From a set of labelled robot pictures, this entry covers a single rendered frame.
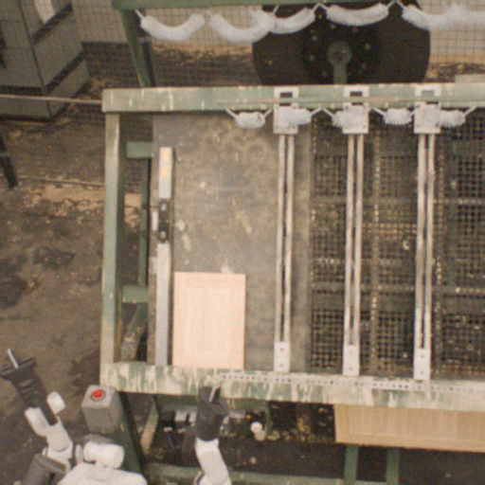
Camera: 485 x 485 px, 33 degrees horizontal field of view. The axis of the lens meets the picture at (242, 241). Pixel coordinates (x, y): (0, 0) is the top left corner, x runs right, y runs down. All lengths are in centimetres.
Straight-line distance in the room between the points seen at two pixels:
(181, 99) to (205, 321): 96
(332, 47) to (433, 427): 179
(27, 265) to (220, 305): 261
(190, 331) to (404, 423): 110
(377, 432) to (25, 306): 261
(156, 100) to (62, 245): 261
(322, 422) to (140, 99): 173
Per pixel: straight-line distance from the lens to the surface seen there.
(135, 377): 366
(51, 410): 285
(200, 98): 354
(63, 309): 547
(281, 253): 344
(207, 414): 254
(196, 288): 358
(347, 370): 344
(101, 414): 354
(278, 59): 384
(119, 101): 365
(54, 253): 597
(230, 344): 356
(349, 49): 375
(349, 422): 397
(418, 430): 399
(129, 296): 372
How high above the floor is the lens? 346
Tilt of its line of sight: 38 degrees down
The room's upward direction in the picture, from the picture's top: 8 degrees counter-clockwise
